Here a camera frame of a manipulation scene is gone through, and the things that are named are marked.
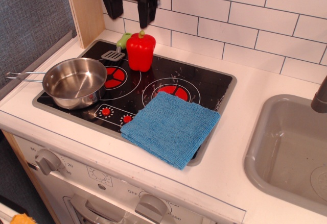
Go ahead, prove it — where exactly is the green handled grey spatula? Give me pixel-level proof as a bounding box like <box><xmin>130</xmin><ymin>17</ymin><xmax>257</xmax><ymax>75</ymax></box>
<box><xmin>101</xmin><ymin>33</ymin><xmax>132</xmax><ymax>62</ymax></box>

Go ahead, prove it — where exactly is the grey plastic sink basin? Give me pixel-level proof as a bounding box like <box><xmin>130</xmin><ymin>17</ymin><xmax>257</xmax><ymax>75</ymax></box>
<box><xmin>244</xmin><ymin>94</ymin><xmax>326</xmax><ymax>215</ymax></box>

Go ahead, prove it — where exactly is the black toy stovetop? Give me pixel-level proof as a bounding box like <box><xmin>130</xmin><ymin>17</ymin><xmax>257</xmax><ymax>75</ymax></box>
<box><xmin>32</xmin><ymin>39</ymin><xmax>238</xmax><ymax>167</ymax></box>

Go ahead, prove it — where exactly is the grey timer knob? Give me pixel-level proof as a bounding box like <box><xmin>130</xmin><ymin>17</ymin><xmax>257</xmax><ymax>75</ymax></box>
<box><xmin>35</xmin><ymin>149</ymin><xmax>61</xmax><ymax>176</ymax></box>

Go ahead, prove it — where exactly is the stainless steel pot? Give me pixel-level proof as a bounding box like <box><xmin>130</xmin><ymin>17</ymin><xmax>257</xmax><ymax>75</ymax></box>
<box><xmin>5</xmin><ymin>58</ymin><xmax>107</xmax><ymax>110</ymax></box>

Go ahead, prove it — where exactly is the grey faucet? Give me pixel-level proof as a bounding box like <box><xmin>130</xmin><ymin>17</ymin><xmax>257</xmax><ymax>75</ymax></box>
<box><xmin>311</xmin><ymin>77</ymin><xmax>327</xmax><ymax>113</ymax></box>

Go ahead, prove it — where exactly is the red toy bell pepper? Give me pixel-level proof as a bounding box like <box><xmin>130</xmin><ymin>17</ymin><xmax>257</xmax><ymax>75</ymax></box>
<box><xmin>126</xmin><ymin>30</ymin><xmax>156</xmax><ymax>72</ymax></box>

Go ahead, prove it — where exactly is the grey oven knob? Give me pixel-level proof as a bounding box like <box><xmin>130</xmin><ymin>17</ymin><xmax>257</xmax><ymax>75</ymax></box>
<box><xmin>135</xmin><ymin>194</ymin><xmax>168</xmax><ymax>223</ymax></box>

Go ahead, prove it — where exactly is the wooden side panel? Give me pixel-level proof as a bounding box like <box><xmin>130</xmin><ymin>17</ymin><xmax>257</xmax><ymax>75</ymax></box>
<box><xmin>69</xmin><ymin>0</ymin><xmax>105</xmax><ymax>49</ymax></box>

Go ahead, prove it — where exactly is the grey oven door handle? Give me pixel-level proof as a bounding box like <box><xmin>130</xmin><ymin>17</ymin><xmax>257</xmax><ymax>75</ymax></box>
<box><xmin>69</xmin><ymin>194</ymin><xmax>143</xmax><ymax>223</ymax></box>

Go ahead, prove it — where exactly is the orange object at corner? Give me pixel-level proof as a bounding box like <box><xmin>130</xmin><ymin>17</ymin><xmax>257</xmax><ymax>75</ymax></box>
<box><xmin>10</xmin><ymin>213</ymin><xmax>36</xmax><ymax>224</ymax></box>

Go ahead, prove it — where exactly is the blue folded cloth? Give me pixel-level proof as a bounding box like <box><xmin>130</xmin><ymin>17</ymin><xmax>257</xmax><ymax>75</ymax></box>
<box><xmin>121</xmin><ymin>92</ymin><xmax>220</xmax><ymax>170</ymax></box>

